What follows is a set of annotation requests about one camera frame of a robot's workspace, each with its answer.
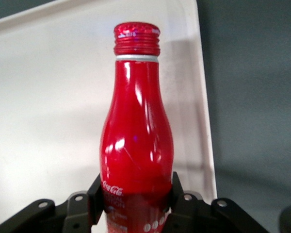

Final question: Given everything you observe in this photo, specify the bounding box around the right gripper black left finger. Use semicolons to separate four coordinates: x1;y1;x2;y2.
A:
0;173;105;233

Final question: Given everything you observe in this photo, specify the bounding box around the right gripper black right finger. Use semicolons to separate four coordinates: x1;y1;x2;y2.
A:
164;171;270;233

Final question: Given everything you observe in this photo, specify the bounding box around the red coca-cola aluminium bottle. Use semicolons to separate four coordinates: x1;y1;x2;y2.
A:
99;21;174;233

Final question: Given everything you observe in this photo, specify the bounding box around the beige plastic tray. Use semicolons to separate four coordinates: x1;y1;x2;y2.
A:
0;0;218;233

